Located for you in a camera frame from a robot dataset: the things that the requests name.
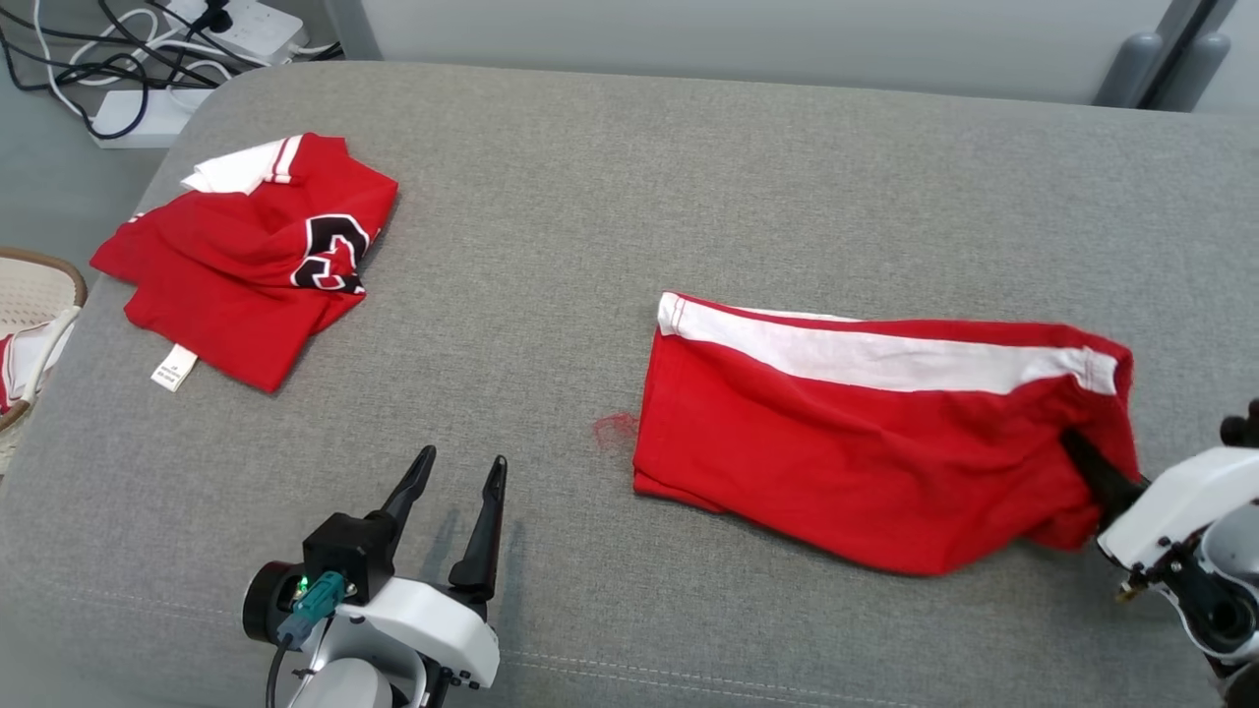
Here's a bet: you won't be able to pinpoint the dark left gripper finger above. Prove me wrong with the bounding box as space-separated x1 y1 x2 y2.
450 455 509 596
372 445 437 540

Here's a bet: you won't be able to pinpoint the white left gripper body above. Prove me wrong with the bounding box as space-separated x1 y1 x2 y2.
310 575 501 689

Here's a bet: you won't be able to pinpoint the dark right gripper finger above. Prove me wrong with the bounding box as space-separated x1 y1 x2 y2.
1062 431 1149 504
1062 442 1127 529

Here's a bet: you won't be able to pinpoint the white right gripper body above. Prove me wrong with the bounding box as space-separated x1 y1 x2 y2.
1097 447 1259 571

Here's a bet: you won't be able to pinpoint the red shorts with white stripe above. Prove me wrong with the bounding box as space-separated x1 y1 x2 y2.
632 291 1142 577

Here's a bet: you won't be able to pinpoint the red Bulls 23 jersey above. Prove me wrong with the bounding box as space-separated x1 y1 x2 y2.
90 133 399 394

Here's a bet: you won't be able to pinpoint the grey fabric sofa cushion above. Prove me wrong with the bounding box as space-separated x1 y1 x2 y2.
0 61 1259 708

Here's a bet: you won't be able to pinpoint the grey partition foot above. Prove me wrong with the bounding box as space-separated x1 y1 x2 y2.
1169 32 1232 111
1094 32 1164 107

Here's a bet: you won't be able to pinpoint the red and white cloth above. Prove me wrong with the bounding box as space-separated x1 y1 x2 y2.
0 307 82 414

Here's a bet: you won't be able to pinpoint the woven laundry basket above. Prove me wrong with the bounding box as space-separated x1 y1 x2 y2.
0 248 90 478

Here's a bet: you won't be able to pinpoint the narrow white partition panel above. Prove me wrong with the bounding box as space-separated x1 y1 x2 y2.
1195 0 1259 114

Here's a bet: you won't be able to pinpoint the white flat floor box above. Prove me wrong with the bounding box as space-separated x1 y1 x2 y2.
90 87 212 148

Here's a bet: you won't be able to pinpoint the wide white partition panel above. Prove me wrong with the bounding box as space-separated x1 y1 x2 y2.
325 0 1196 107

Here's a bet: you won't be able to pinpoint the teal left cable connector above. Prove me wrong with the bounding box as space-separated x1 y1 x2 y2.
277 570 347 645

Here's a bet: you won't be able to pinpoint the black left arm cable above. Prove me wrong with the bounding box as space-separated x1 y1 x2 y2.
264 634 301 708

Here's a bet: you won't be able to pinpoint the white power strip with cables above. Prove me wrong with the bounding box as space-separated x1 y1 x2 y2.
0 0 232 141

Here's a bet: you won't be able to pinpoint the white floor cable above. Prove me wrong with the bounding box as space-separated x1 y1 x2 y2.
34 0 232 119

